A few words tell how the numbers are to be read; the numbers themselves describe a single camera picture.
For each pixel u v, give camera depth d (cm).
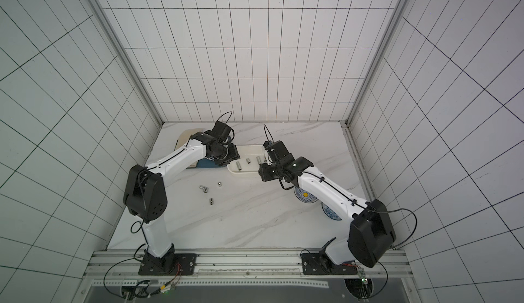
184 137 113
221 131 73
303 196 90
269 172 71
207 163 83
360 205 43
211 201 88
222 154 76
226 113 77
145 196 48
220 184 94
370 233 41
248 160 101
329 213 84
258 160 101
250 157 104
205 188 92
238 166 100
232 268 73
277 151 61
